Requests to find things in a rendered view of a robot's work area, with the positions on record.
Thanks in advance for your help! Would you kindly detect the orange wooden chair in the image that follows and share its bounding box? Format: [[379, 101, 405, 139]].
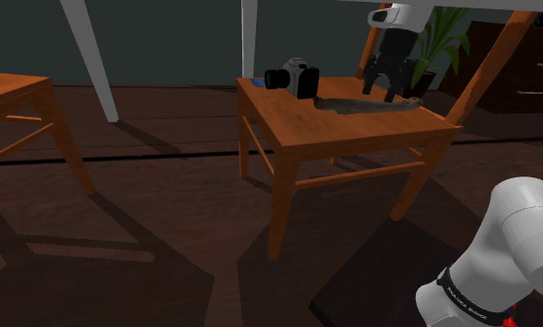
[[235, 3, 540, 262], [0, 70, 97, 197]]

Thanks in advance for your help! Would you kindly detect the dark wooden chest of drawers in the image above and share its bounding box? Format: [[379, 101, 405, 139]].
[[437, 20, 543, 115]]

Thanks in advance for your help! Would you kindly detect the long brown stick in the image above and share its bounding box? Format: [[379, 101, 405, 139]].
[[313, 95, 424, 116]]

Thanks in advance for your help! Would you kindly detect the green potted plant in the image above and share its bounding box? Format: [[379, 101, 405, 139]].
[[409, 6, 472, 99]]

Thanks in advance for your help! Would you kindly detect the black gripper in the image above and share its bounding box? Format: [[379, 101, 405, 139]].
[[361, 28, 420, 104]]

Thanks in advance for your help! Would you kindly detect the dark robot stand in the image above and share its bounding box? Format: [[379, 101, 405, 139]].
[[308, 216, 481, 327]]

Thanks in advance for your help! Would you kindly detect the black and silver camera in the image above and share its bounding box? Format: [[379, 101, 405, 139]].
[[264, 57, 321, 100]]

